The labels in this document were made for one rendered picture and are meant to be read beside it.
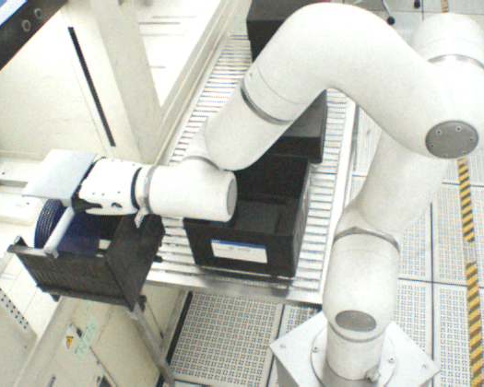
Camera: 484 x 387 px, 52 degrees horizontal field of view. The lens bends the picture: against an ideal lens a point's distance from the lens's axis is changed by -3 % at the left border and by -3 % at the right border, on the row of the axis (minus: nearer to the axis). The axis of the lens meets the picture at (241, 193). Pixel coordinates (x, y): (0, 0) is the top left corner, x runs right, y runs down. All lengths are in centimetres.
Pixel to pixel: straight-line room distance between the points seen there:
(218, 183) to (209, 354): 136
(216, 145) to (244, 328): 149
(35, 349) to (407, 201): 88
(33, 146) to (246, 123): 109
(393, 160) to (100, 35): 81
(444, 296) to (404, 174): 160
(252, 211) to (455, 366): 105
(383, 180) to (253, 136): 18
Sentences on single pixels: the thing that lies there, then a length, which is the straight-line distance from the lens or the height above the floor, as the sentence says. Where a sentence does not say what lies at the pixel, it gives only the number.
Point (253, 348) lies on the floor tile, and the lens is 210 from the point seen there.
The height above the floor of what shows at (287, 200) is 77.
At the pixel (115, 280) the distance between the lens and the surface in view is 98.
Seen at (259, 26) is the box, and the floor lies 99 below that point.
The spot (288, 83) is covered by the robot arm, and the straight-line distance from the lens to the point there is 62.
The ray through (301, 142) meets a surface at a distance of 157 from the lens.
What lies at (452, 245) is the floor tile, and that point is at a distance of 244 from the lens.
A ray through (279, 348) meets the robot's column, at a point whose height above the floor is 76.
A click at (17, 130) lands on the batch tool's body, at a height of 99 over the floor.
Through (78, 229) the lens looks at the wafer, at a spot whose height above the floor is 108.
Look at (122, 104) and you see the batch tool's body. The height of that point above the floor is 110.
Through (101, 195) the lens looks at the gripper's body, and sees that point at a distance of 89.
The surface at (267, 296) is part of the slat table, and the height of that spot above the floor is 76.
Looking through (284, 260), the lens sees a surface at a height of 84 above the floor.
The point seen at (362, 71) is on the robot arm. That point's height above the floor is 154.
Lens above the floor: 186
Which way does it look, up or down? 46 degrees down
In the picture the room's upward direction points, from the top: 9 degrees counter-clockwise
